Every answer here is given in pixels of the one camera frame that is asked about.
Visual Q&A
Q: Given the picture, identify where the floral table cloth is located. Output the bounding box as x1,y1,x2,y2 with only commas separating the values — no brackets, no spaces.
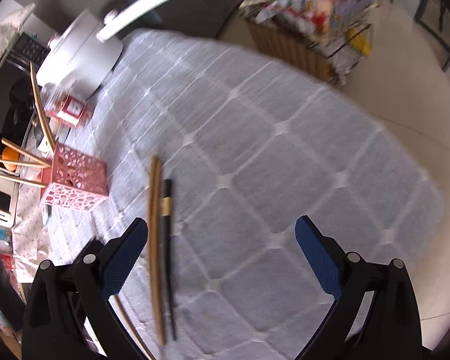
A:
12,184,53,284

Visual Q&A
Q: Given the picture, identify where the wooden chopstick on table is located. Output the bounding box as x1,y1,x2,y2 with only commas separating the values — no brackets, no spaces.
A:
146,154,166,347
113,295,156,360
149,159,167,346

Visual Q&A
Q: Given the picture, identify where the pink perforated utensil holder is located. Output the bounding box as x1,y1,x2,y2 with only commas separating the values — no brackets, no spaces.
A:
40,143,109,211

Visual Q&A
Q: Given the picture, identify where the white air fryer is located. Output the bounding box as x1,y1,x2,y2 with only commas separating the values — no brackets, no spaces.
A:
0,178,18,228

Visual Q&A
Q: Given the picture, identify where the wooden chopstick in holder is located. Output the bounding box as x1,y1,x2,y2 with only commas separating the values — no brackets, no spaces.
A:
29,62,56,154
1,138,52,168
0,173,48,189
0,158,50,168

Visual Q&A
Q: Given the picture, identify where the black gold chopstick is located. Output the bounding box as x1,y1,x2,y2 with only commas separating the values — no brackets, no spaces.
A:
161,179,177,341

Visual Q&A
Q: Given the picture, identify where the orange citrus fruit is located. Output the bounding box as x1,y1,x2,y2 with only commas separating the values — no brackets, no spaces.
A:
1,147,20,172

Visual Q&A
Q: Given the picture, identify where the red labelled glass jar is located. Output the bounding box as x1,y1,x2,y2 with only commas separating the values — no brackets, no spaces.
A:
41,85,92,128

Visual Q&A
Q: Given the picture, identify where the grey quilted table cloth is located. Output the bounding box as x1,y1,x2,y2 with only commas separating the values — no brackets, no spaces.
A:
48,29,443,359

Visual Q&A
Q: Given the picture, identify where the black microwave oven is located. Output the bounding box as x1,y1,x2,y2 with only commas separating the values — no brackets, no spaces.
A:
7,33,49,72

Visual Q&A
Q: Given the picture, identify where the floral cloth cover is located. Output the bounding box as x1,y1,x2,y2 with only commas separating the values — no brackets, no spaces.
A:
0,3,35,61

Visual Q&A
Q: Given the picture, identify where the black metal chair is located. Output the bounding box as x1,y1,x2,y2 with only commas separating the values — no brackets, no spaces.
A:
414,0,450,73

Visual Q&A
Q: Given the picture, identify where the white pot with handle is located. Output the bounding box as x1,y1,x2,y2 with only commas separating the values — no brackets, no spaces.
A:
36,0,170,99

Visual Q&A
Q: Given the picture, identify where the black wire rack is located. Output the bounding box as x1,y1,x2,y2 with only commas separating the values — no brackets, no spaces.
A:
241,0,377,84

